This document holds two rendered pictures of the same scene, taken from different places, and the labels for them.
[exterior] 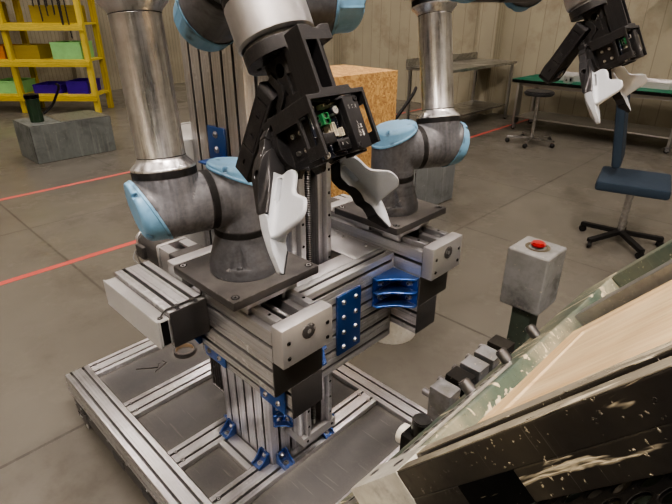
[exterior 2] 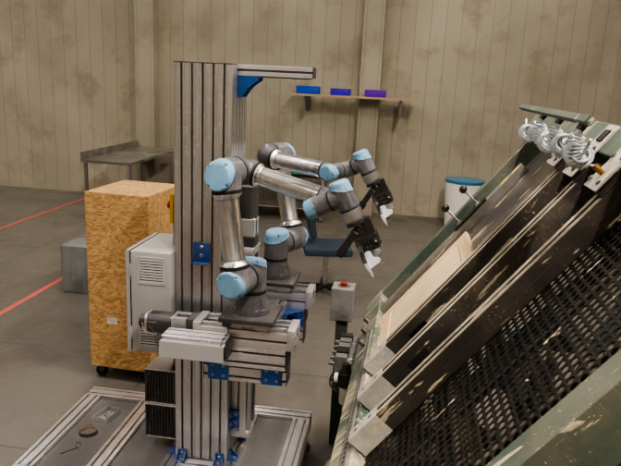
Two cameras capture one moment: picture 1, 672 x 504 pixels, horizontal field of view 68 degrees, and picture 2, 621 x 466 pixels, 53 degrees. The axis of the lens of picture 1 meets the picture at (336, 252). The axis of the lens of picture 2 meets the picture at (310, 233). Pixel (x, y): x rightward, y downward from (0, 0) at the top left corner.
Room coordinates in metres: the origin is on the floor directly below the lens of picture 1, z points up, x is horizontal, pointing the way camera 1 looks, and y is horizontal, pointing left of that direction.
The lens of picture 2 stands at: (-1.14, 1.47, 1.98)
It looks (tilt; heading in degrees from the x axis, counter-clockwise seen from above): 14 degrees down; 323
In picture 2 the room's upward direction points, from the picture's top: 3 degrees clockwise
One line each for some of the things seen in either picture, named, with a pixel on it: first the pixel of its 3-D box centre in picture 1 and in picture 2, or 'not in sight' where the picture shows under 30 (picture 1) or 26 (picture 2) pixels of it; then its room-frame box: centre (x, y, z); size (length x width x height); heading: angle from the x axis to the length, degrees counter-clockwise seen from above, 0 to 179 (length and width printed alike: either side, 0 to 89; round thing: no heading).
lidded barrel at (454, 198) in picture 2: not in sight; (462, 203); (4.72, -5.63, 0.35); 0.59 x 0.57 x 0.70; 136
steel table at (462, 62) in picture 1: (461, 91); (135, 179); (7.57, -1.83, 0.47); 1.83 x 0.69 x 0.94; 136
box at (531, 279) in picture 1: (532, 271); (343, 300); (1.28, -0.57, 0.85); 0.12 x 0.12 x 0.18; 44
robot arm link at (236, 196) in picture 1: (236, 192); (251, 273); (0.95, 0.20, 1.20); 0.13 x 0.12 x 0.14; 122
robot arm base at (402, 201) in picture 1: (391, 190); (275, 265); (1.31, -0.15, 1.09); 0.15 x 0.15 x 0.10
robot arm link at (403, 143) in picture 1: (395, 147); (276, 242); (1.31, -0.16, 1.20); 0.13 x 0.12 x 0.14; 110
